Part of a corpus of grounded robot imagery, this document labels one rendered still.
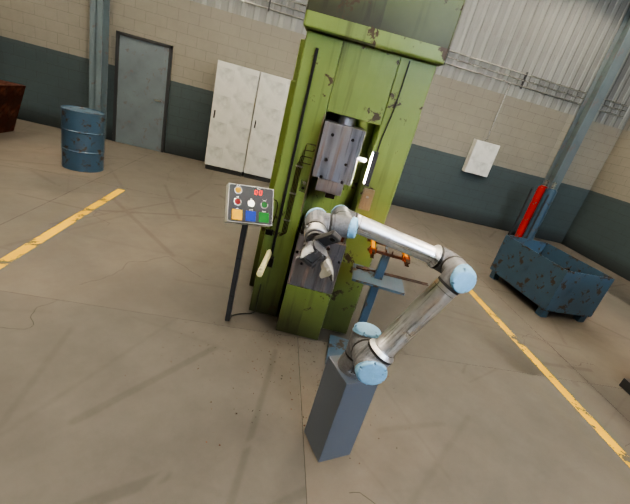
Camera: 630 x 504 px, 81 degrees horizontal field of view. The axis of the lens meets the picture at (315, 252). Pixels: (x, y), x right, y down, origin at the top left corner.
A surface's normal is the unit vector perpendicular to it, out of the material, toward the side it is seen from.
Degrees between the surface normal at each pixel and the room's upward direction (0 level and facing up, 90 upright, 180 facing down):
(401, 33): 90
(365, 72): 90
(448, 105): 90
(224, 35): 90
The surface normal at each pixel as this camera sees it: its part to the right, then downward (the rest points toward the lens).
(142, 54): 0.07, 0.40
